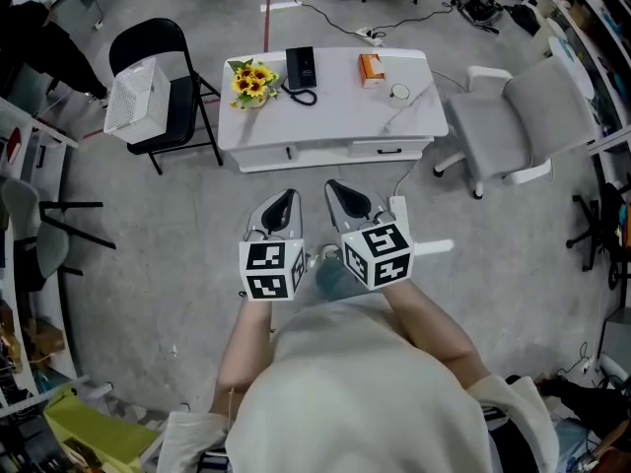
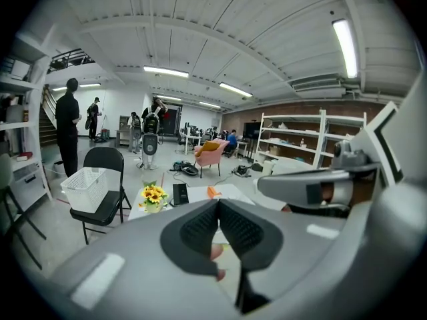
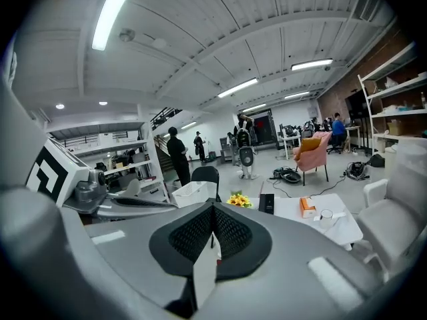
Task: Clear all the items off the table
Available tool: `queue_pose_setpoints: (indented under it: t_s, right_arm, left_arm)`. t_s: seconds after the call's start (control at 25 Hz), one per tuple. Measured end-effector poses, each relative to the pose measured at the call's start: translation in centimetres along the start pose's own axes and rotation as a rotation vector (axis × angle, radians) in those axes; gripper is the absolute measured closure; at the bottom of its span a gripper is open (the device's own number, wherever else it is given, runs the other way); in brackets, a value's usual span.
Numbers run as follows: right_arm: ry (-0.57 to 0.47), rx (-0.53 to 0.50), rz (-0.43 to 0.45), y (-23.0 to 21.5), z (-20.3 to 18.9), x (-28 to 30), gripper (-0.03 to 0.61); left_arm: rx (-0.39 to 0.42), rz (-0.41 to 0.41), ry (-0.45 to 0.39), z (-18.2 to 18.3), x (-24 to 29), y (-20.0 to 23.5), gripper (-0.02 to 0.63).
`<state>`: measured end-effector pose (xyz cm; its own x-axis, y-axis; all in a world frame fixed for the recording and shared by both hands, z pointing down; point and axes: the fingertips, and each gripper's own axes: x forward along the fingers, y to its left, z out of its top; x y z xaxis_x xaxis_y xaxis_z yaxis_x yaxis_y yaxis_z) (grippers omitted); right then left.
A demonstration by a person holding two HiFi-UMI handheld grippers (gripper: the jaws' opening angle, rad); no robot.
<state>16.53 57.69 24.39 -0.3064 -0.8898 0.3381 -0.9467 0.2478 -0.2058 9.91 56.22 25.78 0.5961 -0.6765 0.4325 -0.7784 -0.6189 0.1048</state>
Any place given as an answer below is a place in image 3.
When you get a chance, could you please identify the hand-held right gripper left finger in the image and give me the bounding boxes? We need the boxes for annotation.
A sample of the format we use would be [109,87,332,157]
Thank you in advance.
[61,201,215,320]

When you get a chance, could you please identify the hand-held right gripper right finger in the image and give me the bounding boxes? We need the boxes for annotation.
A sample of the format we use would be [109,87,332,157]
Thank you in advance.
[196,201,394,320]

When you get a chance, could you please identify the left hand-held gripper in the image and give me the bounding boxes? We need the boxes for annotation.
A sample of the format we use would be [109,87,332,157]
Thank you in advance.
[25,137,178,221]

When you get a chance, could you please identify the orange tissue box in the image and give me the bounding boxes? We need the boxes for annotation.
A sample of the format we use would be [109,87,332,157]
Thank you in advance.
[298,197,318,219]

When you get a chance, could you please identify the clear glass cup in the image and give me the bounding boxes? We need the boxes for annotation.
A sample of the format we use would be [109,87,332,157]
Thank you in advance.
[319,209,334,230]

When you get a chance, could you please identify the black box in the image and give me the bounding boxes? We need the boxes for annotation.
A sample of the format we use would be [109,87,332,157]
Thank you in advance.
[258,193,276,215]

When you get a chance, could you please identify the yellow artificial flowers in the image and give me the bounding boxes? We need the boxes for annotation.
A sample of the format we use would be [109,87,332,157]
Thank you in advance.
[226,190,254,209]

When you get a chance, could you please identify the white plastic basket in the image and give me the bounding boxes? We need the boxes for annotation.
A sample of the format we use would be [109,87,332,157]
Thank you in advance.
[171,181,218,209]

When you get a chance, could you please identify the white table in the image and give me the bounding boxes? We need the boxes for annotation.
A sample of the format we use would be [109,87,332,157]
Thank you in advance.
[248,193,364,251]

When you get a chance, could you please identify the white metal shelving unit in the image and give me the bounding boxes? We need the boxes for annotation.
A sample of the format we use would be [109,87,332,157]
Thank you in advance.
[45,119,171,203]
[357,41,427,157]

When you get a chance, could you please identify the black folding chair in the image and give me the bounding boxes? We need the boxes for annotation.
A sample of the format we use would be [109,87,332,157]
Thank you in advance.
[190,165,222,203]

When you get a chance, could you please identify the black floor equipment tray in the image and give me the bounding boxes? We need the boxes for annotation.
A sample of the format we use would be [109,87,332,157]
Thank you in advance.
[273,166,302,184]

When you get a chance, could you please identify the black railing staircase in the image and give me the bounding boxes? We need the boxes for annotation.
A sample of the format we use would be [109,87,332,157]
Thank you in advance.
[149,107,183,177]

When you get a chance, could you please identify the grey cabinet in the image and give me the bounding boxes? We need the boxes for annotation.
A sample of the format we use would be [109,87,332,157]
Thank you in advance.
[219,137,235,163]

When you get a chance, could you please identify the pink armchair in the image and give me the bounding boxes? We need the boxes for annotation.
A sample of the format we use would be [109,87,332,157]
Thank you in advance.
[292,131,334,187]

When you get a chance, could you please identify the white humanoid robot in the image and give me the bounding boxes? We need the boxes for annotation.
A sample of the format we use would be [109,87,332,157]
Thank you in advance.
[235,120,260,181]

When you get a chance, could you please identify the white armchair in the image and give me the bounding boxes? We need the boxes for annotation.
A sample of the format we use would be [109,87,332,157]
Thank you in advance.
[354,137,427,281]

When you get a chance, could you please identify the yellow cushion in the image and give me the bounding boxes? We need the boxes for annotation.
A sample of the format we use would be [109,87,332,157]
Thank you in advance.
[297,137,322,161]

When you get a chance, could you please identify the white desk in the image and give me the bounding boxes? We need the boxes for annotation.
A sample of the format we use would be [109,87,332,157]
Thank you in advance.
[278,133,303,161]

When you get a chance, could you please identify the black office chair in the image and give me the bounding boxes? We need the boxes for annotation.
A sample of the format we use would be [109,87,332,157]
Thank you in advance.
[326,132,345,155]

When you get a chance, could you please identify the black bag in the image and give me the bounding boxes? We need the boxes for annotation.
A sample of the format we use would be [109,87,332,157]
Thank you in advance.
[366,153,386,169]

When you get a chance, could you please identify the white bin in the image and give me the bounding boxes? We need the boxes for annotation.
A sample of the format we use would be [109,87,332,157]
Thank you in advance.
[383,144,398,180]

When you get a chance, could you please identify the large black screen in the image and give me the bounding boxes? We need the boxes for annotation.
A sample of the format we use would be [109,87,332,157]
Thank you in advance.
[344,88,372,127]

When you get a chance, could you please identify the cardboard box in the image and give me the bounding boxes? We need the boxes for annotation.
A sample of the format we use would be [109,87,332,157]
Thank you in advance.
[386,119,405,137]

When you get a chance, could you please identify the black floor cable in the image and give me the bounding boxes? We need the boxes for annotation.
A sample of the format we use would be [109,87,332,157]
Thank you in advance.
[312,175,348,199]

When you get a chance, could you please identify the black cabled floor equipment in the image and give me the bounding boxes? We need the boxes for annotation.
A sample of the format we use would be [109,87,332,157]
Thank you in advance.
[344,161,370,181]

